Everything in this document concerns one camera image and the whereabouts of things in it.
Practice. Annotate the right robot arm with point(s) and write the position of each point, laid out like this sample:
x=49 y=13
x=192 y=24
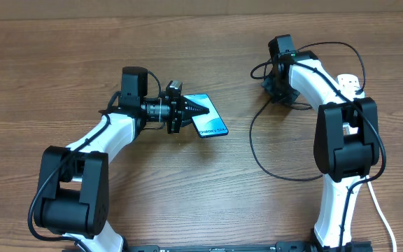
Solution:
x=346 y=143

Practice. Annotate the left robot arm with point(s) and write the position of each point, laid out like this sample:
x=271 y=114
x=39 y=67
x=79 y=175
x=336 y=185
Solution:
x=72 y=199

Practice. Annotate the white power strip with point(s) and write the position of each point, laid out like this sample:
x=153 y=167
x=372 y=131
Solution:
x=349 y=86

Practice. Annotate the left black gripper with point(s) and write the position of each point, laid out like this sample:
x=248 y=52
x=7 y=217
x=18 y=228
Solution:
x=178 y=109

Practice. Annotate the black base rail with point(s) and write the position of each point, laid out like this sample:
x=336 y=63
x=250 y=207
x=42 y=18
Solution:
x=219 y=248

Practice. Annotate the blue screen smartphone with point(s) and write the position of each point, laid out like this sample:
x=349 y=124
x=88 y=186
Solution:
x=210 y=124

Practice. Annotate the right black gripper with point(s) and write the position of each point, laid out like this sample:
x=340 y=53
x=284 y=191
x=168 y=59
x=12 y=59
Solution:
x=268 y=83

